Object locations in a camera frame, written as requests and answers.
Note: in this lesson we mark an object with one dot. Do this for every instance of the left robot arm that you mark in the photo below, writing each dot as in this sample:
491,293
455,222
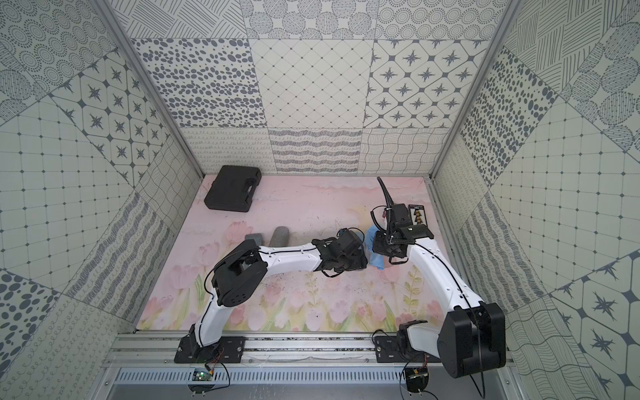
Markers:
234,279

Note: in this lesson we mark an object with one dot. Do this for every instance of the left controller board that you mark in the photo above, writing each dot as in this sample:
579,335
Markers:
201,382

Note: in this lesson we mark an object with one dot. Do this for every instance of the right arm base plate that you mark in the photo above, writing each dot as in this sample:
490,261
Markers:
394,349

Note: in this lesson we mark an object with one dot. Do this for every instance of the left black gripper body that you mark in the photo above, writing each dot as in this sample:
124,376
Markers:
354,248

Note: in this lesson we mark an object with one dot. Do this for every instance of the controller board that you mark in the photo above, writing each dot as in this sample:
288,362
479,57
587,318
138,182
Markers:
416,379
201,382

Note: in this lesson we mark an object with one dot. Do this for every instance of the right controller board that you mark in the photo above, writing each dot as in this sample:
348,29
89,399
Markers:
416,379

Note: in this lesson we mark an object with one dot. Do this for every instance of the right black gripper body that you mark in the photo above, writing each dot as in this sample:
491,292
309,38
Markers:
383,244

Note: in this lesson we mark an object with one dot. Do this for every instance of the aluminium rail frame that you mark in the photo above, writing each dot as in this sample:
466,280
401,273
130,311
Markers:
157,349

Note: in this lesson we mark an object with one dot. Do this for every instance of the black box with figures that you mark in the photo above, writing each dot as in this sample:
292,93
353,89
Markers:
417,212

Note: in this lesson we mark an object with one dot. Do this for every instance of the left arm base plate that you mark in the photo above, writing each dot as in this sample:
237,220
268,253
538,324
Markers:
209,349

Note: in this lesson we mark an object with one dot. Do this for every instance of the blue microfiber cloth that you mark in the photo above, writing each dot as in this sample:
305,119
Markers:
374,259

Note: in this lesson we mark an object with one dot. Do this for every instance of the black plastic tool case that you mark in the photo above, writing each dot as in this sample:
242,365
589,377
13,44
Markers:
233,189

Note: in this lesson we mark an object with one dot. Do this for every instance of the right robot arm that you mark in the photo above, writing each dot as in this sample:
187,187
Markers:
472,338

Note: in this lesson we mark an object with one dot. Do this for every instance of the white vent grille strip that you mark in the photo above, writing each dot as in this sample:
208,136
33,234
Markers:
242,376

